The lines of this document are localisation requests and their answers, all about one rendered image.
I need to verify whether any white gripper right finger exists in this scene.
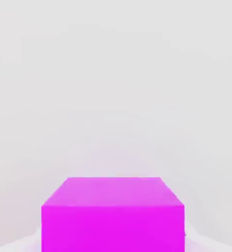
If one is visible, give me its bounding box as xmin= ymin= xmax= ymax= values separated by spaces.
xmin=184 ymin=220 xmax=232 ymax=252

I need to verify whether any small magenta cube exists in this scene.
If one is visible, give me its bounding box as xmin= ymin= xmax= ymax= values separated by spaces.
xmin=41 ymin=177 xmax=185 ymax=252

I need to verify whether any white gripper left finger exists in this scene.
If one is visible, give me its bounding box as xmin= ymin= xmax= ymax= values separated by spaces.
xmin=0 ymin=226 xmax=42 ymax=252

